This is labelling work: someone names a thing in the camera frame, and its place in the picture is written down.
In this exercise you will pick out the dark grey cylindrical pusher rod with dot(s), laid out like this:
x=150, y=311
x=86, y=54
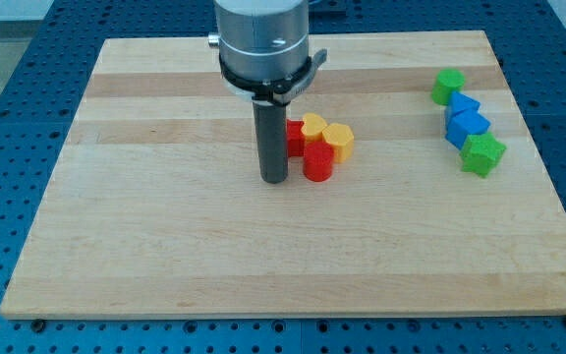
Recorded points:
x=271, y=139

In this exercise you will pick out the black clamp ring mount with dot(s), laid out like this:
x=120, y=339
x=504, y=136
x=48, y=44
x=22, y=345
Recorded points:
x=277, y=92

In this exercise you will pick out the red cylinder block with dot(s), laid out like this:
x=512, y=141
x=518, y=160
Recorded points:
x=318, y=161

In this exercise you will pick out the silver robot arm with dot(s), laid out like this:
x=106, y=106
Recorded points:
x=264, y=57

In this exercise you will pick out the red block behind rod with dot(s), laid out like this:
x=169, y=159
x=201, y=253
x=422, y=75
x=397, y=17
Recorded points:
x=295, y=138

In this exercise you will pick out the yellow heart block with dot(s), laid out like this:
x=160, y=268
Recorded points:
x=313, y=127

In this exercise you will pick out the yellow hexagon block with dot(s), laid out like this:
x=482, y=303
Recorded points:
x=341, y=138

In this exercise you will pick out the wooden board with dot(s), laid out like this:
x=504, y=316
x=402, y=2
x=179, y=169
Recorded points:
x=155, y=208

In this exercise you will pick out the green cylinder block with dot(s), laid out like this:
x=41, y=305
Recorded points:
x=446, y=82

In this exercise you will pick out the blue triangle block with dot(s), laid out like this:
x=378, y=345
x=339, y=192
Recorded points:
x=458, y=103

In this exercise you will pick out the blue cube block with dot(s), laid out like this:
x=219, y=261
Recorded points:
x=465, y=123

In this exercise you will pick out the green star block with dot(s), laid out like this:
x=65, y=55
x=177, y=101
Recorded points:
x=480, y=154

